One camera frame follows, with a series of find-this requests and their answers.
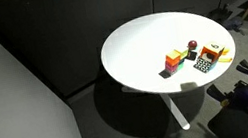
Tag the orange cube with number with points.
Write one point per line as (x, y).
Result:
(213, 51)

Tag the pink block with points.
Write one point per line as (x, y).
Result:
(171, 68)

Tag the orange block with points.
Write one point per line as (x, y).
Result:
(172, 61)

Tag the yellow block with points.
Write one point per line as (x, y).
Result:
(173, 54)

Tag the green block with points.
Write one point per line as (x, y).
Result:
(181, 66)

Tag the lime block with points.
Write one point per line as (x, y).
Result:
(184, 54)

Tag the black block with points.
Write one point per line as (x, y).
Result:
(191, 55)

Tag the dark red ball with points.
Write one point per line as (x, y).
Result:
(192, 44)

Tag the dotted black white cube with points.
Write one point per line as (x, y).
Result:
(203, 65)

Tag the yellow toy banana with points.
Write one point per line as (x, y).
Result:
(225, 59)

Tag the dark bag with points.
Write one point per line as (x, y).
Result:
(233, 23)

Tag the black equipment with orange parts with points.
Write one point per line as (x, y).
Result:
(241, 95)

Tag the white table pedestal leg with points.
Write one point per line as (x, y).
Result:
(175, 109)

